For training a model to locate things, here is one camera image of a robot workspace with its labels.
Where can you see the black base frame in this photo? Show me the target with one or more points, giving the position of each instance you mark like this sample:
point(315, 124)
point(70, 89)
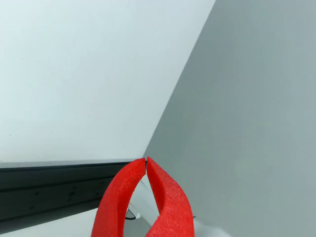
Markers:
point(49, 187)

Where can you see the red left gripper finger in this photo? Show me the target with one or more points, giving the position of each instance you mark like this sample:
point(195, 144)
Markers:
point(172, 212)
point(116, 202)

